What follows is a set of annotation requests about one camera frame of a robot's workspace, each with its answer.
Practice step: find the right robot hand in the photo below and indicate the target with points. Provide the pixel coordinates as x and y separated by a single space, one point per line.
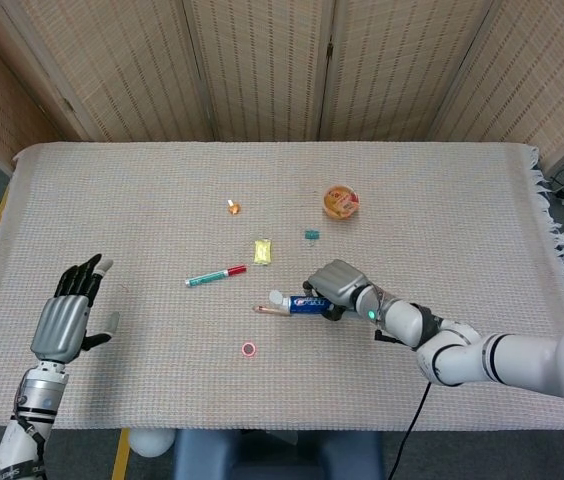
337 290

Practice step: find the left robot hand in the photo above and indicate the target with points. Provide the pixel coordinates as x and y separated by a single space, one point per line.
69 320

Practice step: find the blue and white toothpaste tube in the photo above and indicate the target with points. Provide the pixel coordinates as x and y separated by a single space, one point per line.
299 304

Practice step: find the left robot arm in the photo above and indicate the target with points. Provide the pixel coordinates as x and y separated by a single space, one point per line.
24 420

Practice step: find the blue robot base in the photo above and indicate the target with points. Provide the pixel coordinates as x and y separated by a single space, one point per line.
277 455

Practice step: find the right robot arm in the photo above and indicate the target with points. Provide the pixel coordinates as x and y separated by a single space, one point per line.
482 345

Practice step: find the green binder clip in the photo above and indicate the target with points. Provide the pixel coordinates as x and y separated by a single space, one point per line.
311 235

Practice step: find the tan wooden stick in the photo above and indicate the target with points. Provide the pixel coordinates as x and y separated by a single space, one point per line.
269 310

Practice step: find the yellow candy packet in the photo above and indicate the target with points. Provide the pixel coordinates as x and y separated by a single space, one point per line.
263 251

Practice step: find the orange jelly cup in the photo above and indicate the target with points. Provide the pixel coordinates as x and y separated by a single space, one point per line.
342 202

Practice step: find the woven beige tablecloth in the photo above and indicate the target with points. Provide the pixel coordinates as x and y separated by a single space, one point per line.
282 200

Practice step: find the red and green marker pen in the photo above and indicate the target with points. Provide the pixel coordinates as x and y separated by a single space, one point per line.
216 275

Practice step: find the small orange wrapped candy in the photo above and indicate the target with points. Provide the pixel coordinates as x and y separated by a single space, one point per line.
233 206

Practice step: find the white round ball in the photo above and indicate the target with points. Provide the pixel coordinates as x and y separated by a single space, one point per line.
151 442

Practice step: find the bamboo folding screen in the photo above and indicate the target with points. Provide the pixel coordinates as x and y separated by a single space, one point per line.
282 70

